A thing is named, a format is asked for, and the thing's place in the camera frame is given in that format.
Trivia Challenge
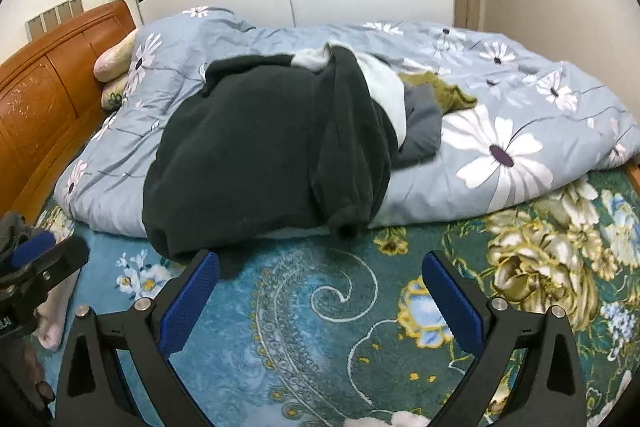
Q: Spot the person's left hand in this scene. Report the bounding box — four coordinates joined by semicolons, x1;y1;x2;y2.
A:
20;347;57;410

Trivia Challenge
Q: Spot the grey wall switch panel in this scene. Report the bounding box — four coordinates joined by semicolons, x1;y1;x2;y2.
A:
25;0;84;41

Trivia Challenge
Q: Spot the dark fleece garment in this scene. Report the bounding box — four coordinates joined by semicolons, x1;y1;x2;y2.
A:
141;44;408;260

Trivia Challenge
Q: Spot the pink cloth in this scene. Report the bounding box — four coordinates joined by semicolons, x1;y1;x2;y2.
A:
34;234;77;351

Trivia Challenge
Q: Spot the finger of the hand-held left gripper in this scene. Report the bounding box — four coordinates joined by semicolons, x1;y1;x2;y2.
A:
0;231;91;303

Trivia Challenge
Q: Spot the cream floral pillow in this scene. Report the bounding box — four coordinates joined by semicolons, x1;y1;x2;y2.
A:
93;29;139;84
101;74;129;112

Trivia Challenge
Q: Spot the white fleece garment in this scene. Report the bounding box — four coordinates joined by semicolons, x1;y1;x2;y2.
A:
291;46;407;135

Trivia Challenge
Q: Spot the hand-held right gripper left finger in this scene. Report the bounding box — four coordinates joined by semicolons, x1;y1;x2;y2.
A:
56;249;221;427

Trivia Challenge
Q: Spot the orange wooden headboard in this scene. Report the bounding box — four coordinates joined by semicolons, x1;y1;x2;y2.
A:
0;0;137;228

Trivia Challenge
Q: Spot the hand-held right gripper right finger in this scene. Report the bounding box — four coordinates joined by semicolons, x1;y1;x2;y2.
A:
421;250;587;427

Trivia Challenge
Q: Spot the olive green cloth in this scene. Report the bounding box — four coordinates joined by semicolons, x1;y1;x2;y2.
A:
399;71;479;114

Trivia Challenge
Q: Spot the teal floral bedsheet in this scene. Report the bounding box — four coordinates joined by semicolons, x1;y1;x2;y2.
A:
30;164;640;427

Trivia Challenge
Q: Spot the blue floral duvet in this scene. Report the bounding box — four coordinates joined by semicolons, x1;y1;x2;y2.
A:
52;6;640;239

